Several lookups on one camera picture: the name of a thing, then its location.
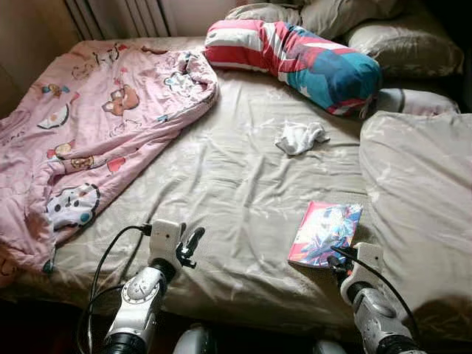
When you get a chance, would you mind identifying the colourful picture book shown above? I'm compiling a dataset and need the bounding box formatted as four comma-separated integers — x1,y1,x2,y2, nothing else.
288,201,364,268

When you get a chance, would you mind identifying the large beige pillow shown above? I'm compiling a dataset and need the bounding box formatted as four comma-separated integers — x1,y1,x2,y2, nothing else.
358,111,472,325

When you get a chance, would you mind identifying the pink cartoon print quilt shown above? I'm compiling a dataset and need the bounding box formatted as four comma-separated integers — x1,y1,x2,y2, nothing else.
0,41,220,277

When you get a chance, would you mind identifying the bed with beige sheet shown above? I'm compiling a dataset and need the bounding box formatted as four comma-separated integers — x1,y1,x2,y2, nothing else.
0,33,472,344

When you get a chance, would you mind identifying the grey robot right leg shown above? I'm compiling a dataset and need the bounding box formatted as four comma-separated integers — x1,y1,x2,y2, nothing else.
313,338,347,354

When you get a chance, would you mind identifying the grey robot leg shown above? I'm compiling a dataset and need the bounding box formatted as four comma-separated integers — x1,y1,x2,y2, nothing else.
173,323,222,354
313,338,347,354

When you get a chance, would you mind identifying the grey robot left leg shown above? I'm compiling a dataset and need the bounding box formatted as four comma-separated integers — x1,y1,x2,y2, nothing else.
173,323,222,354

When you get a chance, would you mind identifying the white crumpled cloth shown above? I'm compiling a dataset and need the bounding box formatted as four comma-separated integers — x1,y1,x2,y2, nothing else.
274,120,331,157

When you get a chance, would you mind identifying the small grey white pillow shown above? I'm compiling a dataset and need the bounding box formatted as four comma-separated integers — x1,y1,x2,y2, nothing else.
361,87,462,119

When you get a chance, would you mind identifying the red white blue bolster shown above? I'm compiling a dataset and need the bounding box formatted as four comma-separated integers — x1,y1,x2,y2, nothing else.
204,18,384,117

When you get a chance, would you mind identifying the brown pillow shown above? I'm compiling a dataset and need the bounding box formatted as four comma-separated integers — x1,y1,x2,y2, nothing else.
343,11,465,80
299,0,403,39
225,2,303,27

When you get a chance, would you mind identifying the grey pleated curtain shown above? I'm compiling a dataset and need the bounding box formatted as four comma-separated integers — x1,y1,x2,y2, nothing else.
63,0,174,41

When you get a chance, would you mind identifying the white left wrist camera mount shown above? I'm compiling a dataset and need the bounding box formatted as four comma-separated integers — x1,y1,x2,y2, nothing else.
147,219,185,270

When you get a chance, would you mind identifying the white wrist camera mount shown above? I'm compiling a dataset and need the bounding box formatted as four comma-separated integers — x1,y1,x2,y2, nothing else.
350,242,384,285
147,219,185,270

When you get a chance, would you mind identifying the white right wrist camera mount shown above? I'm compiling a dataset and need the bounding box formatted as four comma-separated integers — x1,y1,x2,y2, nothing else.
350,242,384,285

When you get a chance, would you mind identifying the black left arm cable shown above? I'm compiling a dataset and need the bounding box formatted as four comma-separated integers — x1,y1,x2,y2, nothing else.
77,223,153,354

